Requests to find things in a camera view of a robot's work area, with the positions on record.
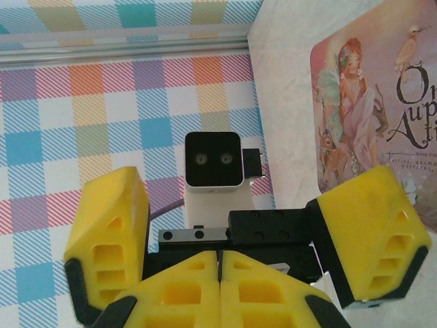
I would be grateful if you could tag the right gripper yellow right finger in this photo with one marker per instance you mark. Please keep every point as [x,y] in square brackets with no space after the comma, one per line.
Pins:
[293,292]

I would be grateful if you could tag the aluminium floor rail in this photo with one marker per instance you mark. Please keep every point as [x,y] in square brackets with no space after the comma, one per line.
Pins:
[102,48]

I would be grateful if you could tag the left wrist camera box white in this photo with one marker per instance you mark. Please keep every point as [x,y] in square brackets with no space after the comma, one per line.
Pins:
[211,160]

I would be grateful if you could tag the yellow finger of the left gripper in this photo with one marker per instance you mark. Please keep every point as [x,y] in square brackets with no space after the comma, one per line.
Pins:
[362,218]
[109,198]

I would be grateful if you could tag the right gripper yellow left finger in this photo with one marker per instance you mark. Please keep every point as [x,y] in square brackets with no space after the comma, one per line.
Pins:
[153,290]

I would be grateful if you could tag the pink fairy print tin box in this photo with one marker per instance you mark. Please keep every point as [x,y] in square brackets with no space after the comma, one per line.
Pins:
[358,102]

